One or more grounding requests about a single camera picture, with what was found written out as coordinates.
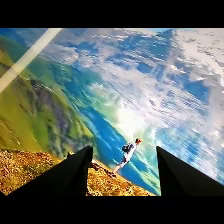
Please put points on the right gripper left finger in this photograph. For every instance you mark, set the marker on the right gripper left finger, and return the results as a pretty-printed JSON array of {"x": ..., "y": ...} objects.
[{"x": 68, "y": 176}]

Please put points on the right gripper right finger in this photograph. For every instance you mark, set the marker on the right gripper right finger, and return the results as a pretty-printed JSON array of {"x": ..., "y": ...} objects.
[{"x": 181, "y": 176}]

